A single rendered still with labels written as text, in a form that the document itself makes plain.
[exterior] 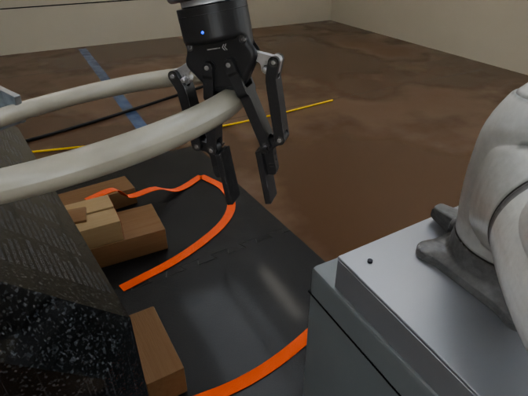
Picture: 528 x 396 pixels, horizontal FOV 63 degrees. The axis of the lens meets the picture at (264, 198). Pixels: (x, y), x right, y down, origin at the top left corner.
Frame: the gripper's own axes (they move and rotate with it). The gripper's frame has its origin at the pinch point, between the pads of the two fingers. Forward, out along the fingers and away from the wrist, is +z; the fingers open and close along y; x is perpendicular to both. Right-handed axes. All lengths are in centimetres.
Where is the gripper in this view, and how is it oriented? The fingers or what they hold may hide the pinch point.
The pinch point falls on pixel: (247, 176)
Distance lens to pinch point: 54.5
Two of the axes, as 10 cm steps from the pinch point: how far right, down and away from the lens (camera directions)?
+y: -9.4, 0.3, 3.3
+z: 1.7, 8.9, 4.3
